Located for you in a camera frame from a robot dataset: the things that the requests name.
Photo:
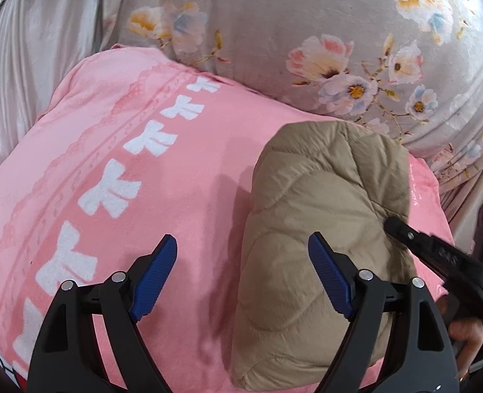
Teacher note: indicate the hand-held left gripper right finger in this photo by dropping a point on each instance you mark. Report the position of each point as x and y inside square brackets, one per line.
[331, 276]

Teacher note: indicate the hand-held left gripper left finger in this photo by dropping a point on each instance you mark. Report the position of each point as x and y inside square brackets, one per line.
[153, 278]

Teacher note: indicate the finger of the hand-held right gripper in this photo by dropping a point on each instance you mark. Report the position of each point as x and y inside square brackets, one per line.
[407, 235]

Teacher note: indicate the tan quilted jacket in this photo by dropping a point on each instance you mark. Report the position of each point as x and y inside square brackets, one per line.
[319, 196]

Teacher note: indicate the person's right hand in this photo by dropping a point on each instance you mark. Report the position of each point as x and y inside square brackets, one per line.
[466, 337]

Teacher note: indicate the pink blanket with white bows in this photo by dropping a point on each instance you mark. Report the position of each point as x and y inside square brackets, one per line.
[176, 180]

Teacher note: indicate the white satin cloth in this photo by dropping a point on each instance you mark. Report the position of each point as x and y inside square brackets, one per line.
[40, 49]

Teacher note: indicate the grey floral bed sheet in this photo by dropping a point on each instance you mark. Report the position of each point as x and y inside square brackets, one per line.
[274, 12]

